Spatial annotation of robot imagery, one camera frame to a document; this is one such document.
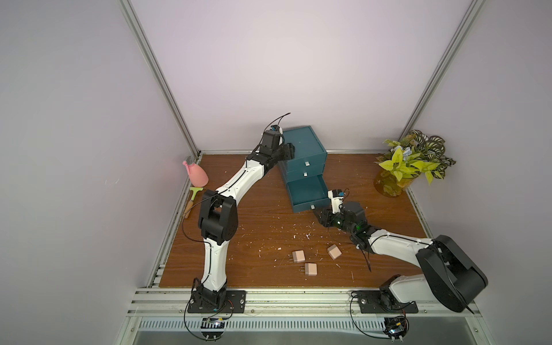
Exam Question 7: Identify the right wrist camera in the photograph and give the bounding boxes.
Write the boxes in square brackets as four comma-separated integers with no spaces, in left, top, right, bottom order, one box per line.
[328,189,345,214]

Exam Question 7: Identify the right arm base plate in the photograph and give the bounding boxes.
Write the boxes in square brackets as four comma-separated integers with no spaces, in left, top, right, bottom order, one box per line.
[352,290,419,313]

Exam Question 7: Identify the right controller board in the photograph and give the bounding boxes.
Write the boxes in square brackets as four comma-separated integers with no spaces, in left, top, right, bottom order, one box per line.
[383,316,410,342]

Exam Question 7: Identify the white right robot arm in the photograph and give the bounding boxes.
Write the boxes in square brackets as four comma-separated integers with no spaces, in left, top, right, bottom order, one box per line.
[313,202,489,313]

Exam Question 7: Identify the pink plug bottom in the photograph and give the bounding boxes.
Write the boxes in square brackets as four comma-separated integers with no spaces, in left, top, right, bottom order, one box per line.
[304,262,318,277]

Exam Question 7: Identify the green artificial plant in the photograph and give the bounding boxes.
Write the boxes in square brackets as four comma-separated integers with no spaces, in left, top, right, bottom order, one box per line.
[376,129,457,188]

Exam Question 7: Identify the left controller board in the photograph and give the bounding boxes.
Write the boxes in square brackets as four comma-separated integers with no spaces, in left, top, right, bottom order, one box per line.
[200,317,227,342]

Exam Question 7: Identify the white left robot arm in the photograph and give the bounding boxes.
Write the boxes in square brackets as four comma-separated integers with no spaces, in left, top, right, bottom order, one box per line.
[197,143,296,305]

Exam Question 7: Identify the controller board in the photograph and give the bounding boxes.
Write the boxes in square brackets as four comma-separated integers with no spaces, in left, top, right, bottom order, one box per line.
[383,316,410,342]
[200,317,227,342]

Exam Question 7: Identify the green wooden handled brush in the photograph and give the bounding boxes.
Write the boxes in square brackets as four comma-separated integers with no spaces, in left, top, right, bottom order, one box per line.
[183,187,204,219]

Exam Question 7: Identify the pink plug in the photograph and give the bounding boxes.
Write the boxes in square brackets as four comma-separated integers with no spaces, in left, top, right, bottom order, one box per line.
[327,244,342,260]
[304,262,318,277]
[292,250,306,264]

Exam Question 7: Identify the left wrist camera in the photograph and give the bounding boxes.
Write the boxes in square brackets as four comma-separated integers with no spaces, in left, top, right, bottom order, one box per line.
[259,124,284,155]

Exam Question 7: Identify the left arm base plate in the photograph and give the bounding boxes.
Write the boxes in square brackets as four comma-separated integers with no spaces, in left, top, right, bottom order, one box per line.
[186,287,247,314]

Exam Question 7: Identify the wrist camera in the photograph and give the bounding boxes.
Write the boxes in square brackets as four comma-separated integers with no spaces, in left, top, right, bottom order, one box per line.
[259,124,284,155]
[328,189,345,214]

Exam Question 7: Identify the teal bottom drawer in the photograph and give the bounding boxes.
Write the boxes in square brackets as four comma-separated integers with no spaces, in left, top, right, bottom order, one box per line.
[286,175,331,213]

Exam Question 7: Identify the dark teal drawer cabinet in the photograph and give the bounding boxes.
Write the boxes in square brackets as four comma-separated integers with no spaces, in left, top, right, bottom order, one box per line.
[278,126,328,183]

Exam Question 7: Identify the amber glass vase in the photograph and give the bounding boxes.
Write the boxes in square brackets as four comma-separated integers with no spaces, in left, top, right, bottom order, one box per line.
[374,170,414,198]

